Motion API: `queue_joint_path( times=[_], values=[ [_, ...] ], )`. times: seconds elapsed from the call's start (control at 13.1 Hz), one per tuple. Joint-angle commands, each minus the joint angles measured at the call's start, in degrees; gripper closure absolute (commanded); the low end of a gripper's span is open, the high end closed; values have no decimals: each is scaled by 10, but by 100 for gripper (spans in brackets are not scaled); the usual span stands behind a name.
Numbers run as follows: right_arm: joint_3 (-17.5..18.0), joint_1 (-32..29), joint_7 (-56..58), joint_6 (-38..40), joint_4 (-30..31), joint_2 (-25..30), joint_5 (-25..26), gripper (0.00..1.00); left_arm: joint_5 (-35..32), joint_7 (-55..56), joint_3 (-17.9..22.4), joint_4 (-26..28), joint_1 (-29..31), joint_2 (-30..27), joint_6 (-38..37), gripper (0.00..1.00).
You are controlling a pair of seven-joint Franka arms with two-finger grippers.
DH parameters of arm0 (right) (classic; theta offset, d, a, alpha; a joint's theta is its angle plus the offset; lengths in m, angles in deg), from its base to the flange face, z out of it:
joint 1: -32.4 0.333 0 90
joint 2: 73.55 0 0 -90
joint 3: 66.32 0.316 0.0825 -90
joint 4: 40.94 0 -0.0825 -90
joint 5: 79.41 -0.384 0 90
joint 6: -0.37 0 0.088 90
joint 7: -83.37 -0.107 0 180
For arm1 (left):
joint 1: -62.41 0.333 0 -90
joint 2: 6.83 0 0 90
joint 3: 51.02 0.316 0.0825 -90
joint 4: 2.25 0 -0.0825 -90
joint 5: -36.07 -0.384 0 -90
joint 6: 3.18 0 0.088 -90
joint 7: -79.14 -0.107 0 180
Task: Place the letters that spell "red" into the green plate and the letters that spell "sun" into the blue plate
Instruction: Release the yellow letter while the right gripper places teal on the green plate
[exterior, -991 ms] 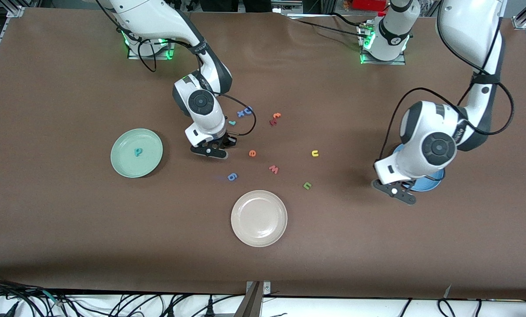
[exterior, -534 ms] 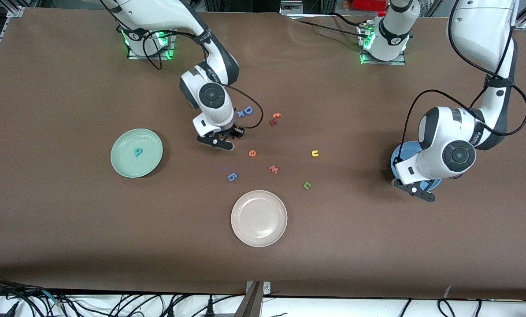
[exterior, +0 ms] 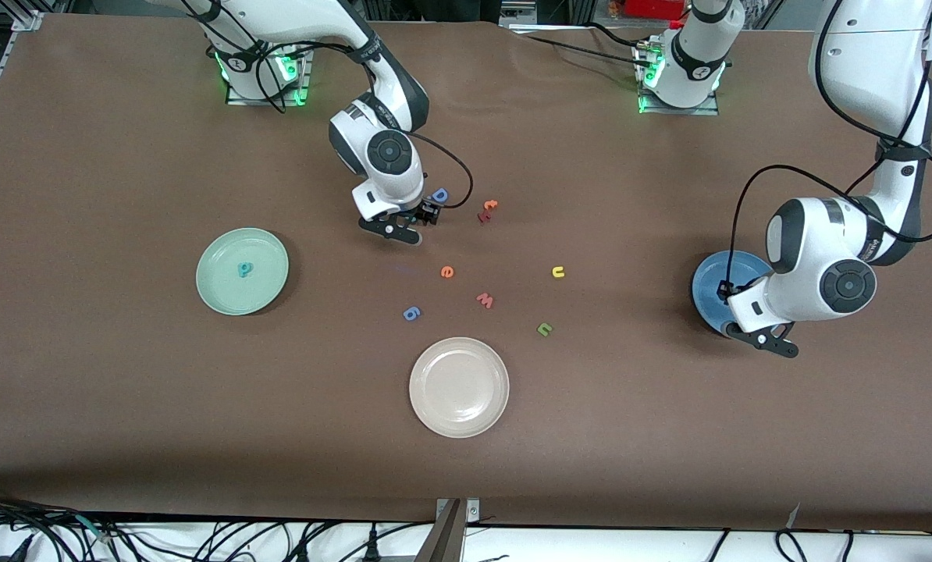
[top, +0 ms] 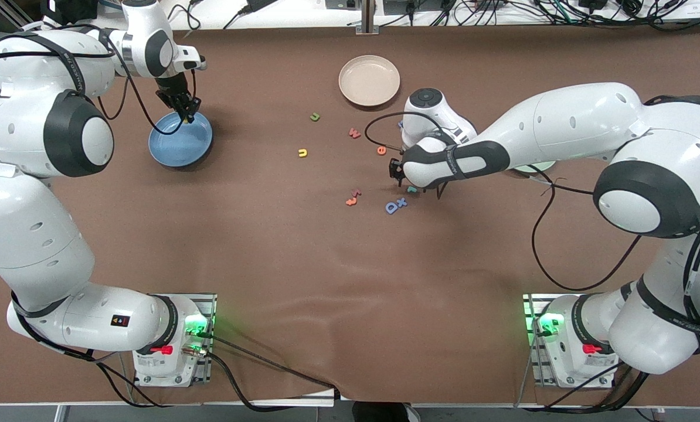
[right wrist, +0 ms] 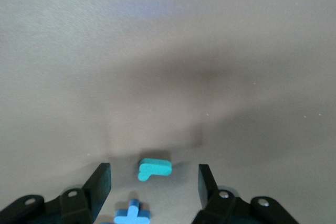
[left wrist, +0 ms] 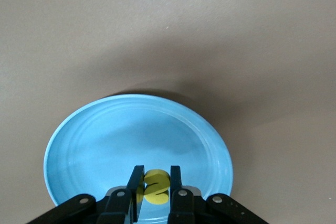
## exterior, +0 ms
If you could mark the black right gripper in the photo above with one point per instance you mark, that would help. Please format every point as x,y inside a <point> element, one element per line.
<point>421,209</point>

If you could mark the teal foam letter p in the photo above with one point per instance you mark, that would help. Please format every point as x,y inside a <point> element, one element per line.
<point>242,271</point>

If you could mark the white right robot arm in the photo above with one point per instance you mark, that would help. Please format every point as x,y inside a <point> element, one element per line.
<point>357,133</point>

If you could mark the blue plate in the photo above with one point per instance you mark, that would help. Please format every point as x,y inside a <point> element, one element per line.
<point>708,289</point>

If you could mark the blue foam letter D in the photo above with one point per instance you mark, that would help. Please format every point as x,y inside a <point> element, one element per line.
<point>442,193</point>

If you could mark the blue foam letter g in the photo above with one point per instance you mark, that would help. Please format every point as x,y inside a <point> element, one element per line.
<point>412,310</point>

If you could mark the pink foam letter w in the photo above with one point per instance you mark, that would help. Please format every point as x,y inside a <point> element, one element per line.
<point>485,301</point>

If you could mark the beige plate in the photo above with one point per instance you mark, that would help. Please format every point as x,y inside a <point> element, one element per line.
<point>458,387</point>

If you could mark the light green plate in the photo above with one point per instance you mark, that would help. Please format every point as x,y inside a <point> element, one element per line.
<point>224,289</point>

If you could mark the small grey paper flap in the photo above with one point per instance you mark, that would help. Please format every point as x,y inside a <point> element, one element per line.
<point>794,515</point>

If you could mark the red box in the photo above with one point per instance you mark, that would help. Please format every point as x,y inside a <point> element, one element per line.
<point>653,8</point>

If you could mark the grey metal beam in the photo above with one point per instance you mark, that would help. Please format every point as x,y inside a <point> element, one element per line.
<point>442,542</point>

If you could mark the black power plug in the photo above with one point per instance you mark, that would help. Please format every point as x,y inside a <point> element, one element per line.
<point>371,546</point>

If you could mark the brown table cover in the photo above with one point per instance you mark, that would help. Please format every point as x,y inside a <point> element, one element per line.
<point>122,390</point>

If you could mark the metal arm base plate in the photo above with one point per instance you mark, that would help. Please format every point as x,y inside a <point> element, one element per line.
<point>304,78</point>
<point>684,112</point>

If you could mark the silver metal bracket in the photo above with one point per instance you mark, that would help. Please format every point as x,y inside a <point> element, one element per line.
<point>472,511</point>

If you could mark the silver table corner bracket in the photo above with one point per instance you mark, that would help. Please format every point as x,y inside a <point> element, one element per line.
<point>29,21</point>

